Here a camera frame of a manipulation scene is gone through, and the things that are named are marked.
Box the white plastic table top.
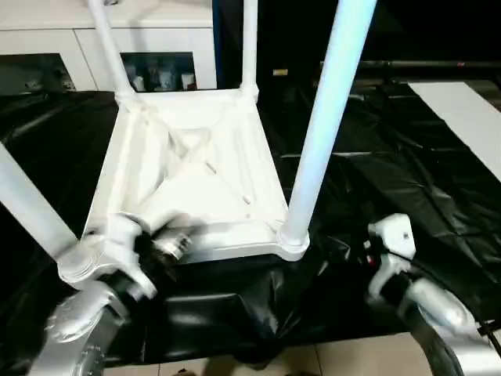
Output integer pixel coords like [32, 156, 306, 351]
[56, 87, 311, 290]

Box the white plastic table leg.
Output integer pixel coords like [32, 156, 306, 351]
[275, 0, 380, 262]
[87, 0, 137, 102]
[240, 0, 261, 98]
[0, 142, 99, 290]

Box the black mat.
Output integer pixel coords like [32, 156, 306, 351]
[0, 80, 501, 363]

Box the white flat sheet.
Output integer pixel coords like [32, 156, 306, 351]
[405, 80, 501, 178]

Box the white small bottle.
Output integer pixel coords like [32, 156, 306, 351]
[157, 66, 174, 90]

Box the black long bar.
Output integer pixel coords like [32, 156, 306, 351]
[319, 58, 501, 72]

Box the black case with gold label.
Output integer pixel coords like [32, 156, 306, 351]
[213, 0, 326, 103]

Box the white cabinet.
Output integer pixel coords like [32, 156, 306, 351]
[0, 0, 219, 94]

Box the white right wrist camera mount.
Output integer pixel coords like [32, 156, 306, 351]
[366, 212, 416, 303]

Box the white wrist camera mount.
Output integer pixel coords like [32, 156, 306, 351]
[366, 212, 416, 303]
[104, 216, 160, 302]

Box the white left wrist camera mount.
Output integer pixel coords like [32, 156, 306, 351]
[104, 216, 160, 302]

